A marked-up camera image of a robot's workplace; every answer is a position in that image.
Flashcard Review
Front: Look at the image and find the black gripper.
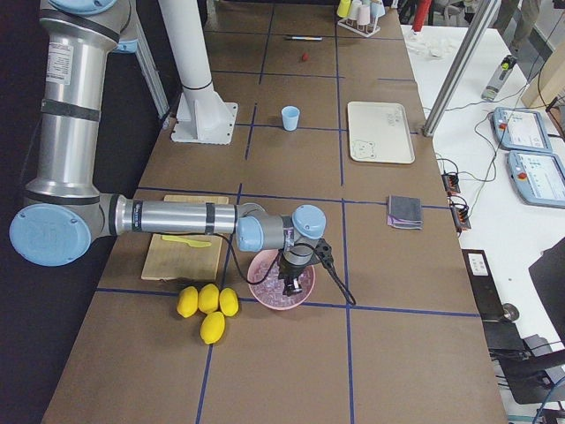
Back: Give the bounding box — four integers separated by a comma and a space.
278, 246, 313, 296

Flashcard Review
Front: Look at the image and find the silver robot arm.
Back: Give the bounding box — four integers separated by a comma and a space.
1, 1, 336, 229

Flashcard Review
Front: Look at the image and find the clear ice cubes pile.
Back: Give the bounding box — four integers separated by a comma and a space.
250, 263, 315, 310

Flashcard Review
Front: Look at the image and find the light blue plastic cup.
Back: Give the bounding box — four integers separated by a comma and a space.
281, 105, 300, 132

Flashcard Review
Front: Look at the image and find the white cup rack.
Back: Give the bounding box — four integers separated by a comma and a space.
337, 16, 380, 38

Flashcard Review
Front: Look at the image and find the yellow-green plastic cup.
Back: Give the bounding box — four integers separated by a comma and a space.
336, 0, 351, 19

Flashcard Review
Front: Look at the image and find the pink plastic cup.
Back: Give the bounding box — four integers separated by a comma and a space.
357, 4, 371, 27

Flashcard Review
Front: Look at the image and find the pale mint plastic cup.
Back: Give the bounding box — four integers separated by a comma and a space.
347, 0, 362, 21

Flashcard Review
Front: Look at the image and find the light blue rack cup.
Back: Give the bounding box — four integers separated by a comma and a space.
370, 0, 386, 19

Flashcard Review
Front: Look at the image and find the pink bowl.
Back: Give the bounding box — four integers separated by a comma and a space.
247, 250, 315, 310

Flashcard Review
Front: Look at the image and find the lemon right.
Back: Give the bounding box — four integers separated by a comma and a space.
219, 288, 239, 317

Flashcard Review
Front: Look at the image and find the lemon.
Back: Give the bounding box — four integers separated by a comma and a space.
198, 284, 220, 314
200, 311, 226, 345
219, 288, 239, 317
177, 286, 199, 318

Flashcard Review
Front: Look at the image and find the lemon middle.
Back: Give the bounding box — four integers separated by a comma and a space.
198, 284, 220, 314

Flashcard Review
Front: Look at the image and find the lemon front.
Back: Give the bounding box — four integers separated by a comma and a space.
200, 311, 226, 345

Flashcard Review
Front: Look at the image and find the yellow plastic knife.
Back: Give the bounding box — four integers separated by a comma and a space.
162, 235, 212, 248

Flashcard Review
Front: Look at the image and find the lemon far left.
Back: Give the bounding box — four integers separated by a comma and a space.
177, 286, 199, 318

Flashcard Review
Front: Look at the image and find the wooden cutting board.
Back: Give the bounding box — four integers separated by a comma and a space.
141, 194, 229, 282

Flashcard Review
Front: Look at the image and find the grey folded cloth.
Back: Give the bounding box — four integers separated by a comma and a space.
387, 195, 423, 230

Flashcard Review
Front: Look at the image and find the white bear tray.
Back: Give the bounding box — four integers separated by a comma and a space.
347, 102, 415, 164

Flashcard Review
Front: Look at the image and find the lower orange connector box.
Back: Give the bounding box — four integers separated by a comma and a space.
450, 203, 471, 233

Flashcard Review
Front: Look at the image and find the orange connector box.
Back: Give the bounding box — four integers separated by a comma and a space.
450, 203, 471, 233
441, 172, 461, 195

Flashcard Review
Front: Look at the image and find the white power strip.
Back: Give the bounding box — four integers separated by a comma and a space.
468, 253, 490, 276

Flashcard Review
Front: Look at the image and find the upper orange connector box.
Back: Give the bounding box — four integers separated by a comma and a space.
441, 172, 461, 195

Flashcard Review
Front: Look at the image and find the lower teach pendant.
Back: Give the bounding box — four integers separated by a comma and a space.
507, 150, 564, 208

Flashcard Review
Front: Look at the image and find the teach pendant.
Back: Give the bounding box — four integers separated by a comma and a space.
491, 107, 553, 153
507, 150, 564, 208

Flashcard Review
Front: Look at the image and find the upper teach pendant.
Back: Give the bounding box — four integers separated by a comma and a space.
491, 107, 553, 153

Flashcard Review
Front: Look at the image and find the grey water bottle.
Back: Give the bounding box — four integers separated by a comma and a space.
481, 55, 517, 102

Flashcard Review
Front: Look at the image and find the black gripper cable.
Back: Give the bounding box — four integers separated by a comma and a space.
220, 233, 358, 307

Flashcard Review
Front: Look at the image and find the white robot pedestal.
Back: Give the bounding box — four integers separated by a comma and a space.
159, 0, 238, 145

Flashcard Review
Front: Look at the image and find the aluminium frame post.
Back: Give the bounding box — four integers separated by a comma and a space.
422, 0, 501, 137

